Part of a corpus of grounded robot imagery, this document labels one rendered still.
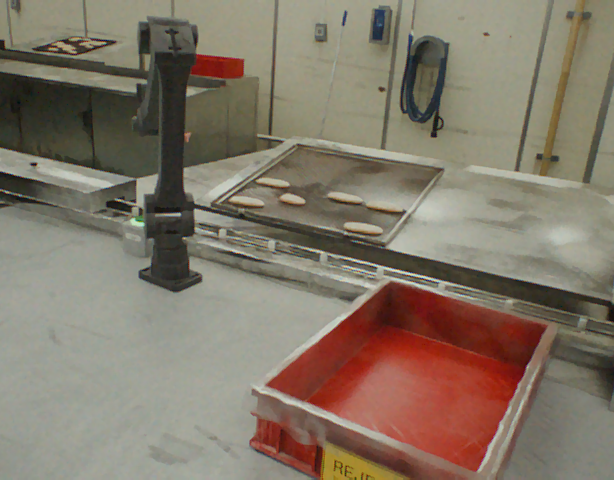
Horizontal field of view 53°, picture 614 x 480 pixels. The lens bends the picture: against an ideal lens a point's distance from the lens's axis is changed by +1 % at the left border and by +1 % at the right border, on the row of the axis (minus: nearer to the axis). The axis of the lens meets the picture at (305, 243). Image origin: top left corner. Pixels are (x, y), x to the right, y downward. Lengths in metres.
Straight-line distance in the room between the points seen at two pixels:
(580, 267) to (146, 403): 0.98
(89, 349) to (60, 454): 0.27
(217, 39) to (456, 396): 5.17
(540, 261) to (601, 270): 0.13
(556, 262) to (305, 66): 4.24
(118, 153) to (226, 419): 3.73
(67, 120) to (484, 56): 3.12
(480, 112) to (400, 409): 4.17
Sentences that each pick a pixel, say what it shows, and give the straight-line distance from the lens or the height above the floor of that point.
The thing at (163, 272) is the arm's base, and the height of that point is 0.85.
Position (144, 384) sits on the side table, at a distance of 1.03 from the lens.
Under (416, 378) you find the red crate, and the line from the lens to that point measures 1.08.
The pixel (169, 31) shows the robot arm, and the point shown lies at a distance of 1.23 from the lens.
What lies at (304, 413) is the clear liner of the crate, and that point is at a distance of 0.80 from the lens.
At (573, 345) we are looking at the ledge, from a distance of 1.24.
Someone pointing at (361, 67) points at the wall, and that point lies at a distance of 5.28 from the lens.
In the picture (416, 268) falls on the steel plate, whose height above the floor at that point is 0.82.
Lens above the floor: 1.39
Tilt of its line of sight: 21 degrees down
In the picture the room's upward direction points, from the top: 4 degrees clockwise
